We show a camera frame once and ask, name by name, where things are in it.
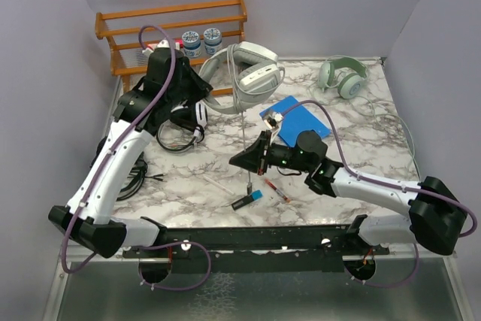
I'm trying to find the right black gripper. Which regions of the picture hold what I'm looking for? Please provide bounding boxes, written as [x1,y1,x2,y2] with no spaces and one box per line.
[230,131,312,177]

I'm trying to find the white stick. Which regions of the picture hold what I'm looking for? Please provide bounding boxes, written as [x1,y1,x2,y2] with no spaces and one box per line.
[203,175,235,195]

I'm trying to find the grey white headphones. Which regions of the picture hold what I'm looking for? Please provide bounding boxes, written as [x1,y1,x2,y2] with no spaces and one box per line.
[198,41,286,116]

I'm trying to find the mint green headphones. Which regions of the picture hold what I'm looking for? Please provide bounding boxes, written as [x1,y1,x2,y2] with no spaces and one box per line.
[316,55,369,99]

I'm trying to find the right blue white jar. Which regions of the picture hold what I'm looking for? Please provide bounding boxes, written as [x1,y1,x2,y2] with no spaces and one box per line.
[203,28,222,56]

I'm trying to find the blue black highlighter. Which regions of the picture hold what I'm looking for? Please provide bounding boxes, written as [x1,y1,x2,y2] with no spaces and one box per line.
[231,190,263,210]

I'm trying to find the wooden shelf rack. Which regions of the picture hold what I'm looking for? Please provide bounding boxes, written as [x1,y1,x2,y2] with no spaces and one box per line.
[95,0,251,109]

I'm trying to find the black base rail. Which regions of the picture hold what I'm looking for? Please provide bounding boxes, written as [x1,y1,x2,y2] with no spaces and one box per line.
[123,217,389,274]

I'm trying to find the black blue headphones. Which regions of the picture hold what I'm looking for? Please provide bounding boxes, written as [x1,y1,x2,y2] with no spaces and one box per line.
[89,136,166,201]

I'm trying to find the white red box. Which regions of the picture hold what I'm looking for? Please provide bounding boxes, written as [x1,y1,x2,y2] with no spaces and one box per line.
[175,40,183,50]

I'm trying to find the black white headphones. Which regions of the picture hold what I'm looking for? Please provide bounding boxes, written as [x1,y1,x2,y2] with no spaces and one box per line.
[156,101,208,153]

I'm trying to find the blue white jar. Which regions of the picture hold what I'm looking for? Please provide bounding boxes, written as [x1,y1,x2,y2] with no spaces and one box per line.
[181,31,201,59]
[203,28,222,56]

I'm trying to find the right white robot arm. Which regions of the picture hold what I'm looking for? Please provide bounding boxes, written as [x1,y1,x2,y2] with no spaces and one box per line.
[229,131,467,256]

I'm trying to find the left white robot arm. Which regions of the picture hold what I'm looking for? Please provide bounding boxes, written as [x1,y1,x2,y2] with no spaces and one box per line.
[48,48,212,258]

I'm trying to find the red pen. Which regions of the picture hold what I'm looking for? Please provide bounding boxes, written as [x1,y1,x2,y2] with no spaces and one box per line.
[264,179,291,203]

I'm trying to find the left blue white jar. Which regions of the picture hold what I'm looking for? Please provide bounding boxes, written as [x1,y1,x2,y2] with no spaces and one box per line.
[181,31,201,59]

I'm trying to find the blue notebook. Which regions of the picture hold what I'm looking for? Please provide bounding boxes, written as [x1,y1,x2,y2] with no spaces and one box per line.
[259,95,331,147]

